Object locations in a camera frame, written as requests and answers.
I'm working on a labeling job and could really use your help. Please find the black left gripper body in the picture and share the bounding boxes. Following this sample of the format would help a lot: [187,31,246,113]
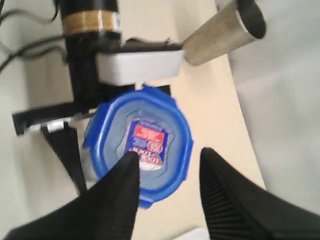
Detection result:
[12,32,172,137]

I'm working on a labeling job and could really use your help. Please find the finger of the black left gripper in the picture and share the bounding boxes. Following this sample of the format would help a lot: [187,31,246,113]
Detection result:
[41,123,88,196]

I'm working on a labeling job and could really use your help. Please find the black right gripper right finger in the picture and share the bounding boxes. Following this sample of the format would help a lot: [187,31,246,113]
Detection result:
[199,147,320,240]

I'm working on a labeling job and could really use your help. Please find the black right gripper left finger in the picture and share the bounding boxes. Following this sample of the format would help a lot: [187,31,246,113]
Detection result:
[4,152,140,240]

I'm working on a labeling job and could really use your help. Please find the clear plastic container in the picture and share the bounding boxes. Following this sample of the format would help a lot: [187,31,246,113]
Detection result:
[75,117,100,184]

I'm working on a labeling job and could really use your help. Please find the blue plastic lid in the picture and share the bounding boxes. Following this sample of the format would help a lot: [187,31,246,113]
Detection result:
[87,85,193,209]

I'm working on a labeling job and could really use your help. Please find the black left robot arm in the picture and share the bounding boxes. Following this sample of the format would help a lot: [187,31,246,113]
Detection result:
[12,0,181,194]

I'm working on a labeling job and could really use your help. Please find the white rectangular tray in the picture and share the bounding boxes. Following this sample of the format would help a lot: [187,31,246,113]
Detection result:
[172,227,210,240]

